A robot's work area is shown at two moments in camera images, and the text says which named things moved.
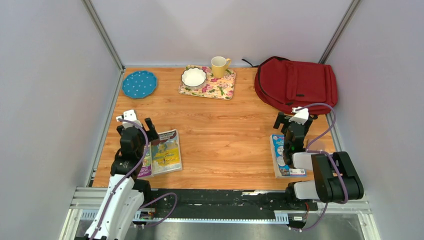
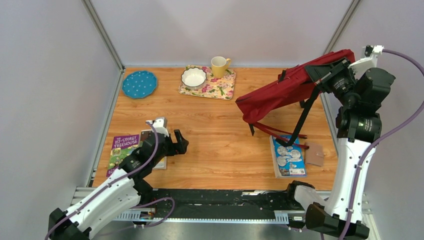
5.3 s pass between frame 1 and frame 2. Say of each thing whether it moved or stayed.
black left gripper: moved
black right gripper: moved
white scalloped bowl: stayed
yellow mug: stayed
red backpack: moved
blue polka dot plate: stayed
